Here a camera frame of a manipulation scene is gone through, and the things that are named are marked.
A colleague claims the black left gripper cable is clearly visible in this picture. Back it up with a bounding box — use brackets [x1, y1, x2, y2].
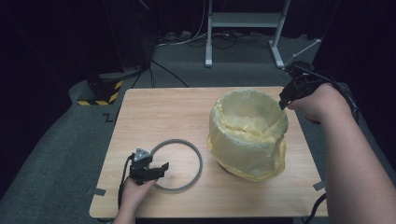
[117, 155, 134, 210]

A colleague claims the person's left hand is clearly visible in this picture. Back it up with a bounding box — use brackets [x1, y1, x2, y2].
[120, 180, 158, 213]

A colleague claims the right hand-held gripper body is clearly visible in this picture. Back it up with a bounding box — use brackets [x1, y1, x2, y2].
[281, 38, 328, 101]

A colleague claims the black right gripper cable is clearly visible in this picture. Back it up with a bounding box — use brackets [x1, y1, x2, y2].
[298, 63, 361, 224]

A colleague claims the white metal stand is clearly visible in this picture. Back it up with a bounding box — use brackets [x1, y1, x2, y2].
[205, 0, 292, 69]

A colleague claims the white cable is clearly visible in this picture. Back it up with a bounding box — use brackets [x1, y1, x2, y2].
[155, 0, 209, 48]

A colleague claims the gray bin ring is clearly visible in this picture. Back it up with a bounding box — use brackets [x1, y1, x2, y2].
[148, 138, 204, 192]

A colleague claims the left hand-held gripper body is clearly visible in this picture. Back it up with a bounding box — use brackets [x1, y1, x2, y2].
[126, 147, 155, 186]

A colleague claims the black floor cable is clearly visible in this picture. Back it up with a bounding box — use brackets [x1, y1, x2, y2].
[149, 59, 191, 89]

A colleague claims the yellow plastic trash bag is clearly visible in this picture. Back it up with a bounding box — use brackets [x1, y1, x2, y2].
[206, 88, 289, 183]

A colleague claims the person's right hand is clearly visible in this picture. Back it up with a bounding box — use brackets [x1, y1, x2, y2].
[288, 83, 353, 125]

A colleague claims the bundle of black cables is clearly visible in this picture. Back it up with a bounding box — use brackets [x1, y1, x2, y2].
[157, 29, 272, 50]

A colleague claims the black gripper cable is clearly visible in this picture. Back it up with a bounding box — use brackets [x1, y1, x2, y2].
[298, 63, 361, 224]
[117, 155, 134, 210]

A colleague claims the black hazard-striped stand base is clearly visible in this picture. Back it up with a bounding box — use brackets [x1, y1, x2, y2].
[77, 74, 124, 106]

